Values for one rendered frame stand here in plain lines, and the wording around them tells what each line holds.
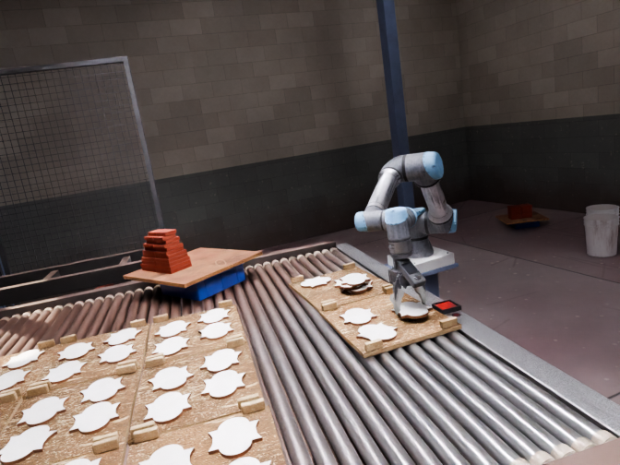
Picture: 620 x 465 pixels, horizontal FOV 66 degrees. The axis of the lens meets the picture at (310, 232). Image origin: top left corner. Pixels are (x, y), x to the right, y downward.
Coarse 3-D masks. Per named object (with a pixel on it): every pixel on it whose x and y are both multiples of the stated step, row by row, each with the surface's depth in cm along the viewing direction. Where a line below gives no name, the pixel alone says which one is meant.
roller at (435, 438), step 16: (288, 272) 251; (368, 368) 141; (384, 368) 139; (384, 384) 131; (400, 400) 121; (416, 416) 114; (432, 432) 107; (432, 448) 105; (448, 448) 101; (448, 464) 99; (464, 464) 96
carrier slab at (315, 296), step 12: (324, 276) 224; (336, 276) 221; (372, 276) 214; (300, 288) 212; (324, 288) 207; (336, 288) 205; (312, 300) 195; (324, 300) 193; (336, 300) 191; (348, 300) 189; (360, 300) 189
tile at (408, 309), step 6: (402, 306) 167; (408, 306) 166; (414, 306) 166; (420, 306) 165; (426, 306) 164; (402, 312) 162; (408, 312) 162; (414, 312) 161; (420, 312) 160; (426, 312) 159
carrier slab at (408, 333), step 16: (352, 304) 184; (368, 304) 182; (384, 304) 179; (336, 320) 172; (384, 320) 166; (400, 320) 164; (416, 320) 162; (432, 320) 160; (352, 336) 157; (400, 336) 152; (416, 336) 150; (432, 336) 151; (368, 352) 145
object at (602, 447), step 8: (616, 440) 92; (592, 448) 91; (600, 448) 91; (608, 448) 90; (616, 448) 90; (568, 456) 90; (576, 456) 90; (584, 456) 90; (592, 456) 89; (600, 456) 89; (608, 456) 89; (616, 456) 88; (544, 464) 89; (552, 464) 89; (560, 464) 88; (568, 464) 88; (576, 464) 88; (584, 464) 88; (592, 464) 87; (600, 464) 87; (608, 464) 87; (616, 464) 86
